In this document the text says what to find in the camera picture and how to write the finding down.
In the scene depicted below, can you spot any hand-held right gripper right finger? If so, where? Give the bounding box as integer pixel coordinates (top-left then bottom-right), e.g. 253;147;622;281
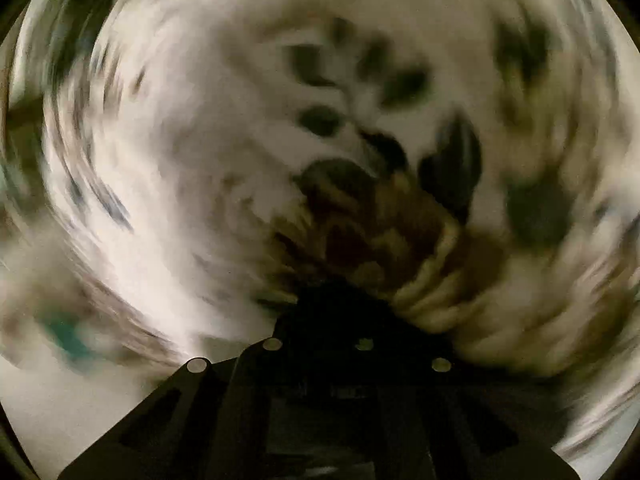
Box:
332;282;582;480

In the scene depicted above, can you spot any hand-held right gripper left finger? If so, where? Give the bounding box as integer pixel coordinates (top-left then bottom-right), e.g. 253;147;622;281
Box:
56;282;333;480

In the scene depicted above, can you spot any floral checkered bedsheet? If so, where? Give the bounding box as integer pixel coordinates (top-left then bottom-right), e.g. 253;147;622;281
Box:
0;0;640;480

